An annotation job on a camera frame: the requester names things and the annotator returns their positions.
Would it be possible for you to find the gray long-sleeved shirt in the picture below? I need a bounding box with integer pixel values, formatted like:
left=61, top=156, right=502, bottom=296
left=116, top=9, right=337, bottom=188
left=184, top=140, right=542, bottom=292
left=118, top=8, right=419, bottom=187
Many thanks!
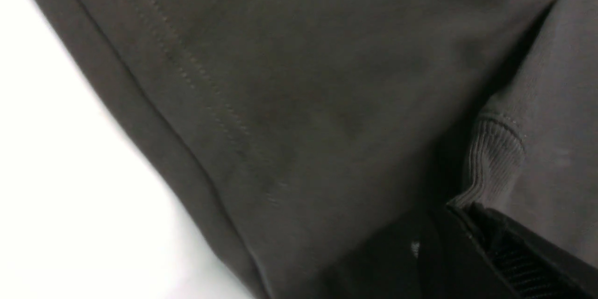
left=35, top=0, right=597, bottom=299

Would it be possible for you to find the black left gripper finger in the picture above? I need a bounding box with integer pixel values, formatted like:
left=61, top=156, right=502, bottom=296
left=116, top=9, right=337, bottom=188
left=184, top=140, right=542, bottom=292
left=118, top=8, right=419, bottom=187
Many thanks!
left=420, top=204, right=598, bottom=299

